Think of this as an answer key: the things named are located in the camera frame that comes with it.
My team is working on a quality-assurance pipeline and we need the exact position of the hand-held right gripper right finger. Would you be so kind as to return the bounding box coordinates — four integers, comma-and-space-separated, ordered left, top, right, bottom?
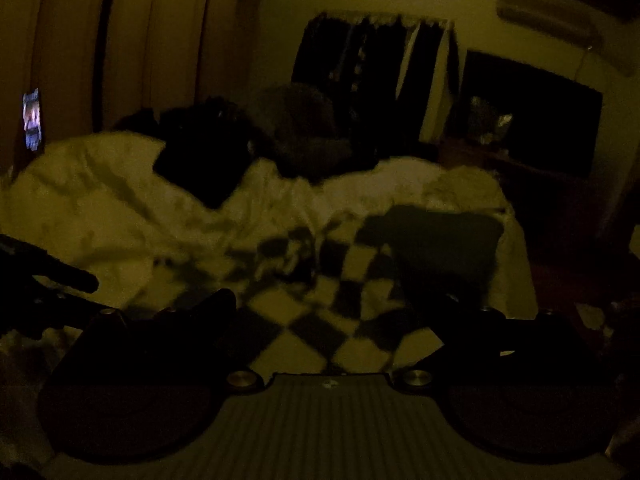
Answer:
394, 294, 593, 394

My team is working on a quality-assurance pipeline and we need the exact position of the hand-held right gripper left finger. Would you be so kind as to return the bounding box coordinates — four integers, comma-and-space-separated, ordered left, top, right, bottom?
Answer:
54, 288, 264, 394

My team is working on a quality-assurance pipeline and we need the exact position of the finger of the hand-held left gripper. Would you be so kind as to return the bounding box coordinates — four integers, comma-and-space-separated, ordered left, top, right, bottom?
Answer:
27, 252, 100, 295
34, 294, 113, 333

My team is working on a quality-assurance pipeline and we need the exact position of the dark green garment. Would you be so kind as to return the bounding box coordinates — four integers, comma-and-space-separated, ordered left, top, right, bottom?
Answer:
359, 204, 507, 313

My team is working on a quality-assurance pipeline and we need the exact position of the white duvet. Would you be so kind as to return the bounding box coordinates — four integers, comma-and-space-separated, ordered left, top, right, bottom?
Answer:
0, 130, 538, 361

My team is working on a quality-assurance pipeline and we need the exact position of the black and white checkered blanket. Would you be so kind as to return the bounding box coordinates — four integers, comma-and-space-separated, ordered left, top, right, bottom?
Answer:
165, 210, 451, 376

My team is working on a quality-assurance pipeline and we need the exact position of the black garment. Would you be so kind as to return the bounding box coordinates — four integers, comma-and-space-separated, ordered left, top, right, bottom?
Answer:
114, 96, 257, 210

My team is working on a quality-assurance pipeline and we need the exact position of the lit phone screen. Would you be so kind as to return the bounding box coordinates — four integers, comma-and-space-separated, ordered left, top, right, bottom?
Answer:
22, 88, 47, 152

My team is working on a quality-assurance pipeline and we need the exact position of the wooden television stand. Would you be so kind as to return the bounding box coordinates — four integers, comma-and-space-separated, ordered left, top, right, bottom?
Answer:
435, 137, 608, 241

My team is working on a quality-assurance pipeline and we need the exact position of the grey fuzzy cloth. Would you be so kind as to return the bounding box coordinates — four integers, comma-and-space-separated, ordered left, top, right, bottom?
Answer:
247, 82, 378, 183

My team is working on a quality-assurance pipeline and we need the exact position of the black television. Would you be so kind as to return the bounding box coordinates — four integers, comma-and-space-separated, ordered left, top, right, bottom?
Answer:
457, 50, 603, 178

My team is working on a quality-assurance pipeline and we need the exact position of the light wooden wardrobe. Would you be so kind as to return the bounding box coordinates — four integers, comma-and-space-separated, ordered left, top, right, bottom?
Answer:
0, 0, 251, 171

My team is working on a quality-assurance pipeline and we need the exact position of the wall air conditioner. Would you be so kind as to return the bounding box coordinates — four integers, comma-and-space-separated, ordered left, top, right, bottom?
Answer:
496, 0, 603, 43

